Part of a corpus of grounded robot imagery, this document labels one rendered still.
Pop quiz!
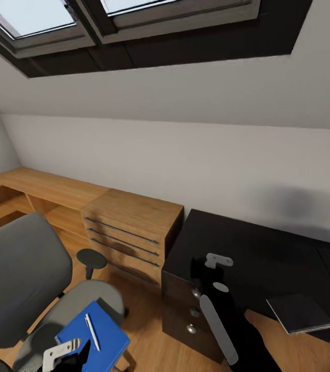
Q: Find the folder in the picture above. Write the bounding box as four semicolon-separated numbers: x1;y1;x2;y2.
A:
54;300;130;372

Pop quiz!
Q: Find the notebook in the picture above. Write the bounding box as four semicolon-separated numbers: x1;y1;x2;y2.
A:
266;292;330;334

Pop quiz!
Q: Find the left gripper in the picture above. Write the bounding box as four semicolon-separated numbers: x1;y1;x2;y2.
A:
37;339;91;372

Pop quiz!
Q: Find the pen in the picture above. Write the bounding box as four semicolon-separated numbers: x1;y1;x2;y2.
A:
86;314;100;349

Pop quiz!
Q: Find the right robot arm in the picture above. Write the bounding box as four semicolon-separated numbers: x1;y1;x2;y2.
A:
190;253;282;372

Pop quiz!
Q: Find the swivel chair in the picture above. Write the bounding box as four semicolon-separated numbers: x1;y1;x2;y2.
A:
0;212;129;372

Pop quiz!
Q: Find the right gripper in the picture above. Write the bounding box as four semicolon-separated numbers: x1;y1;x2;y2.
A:
190;260;224;283

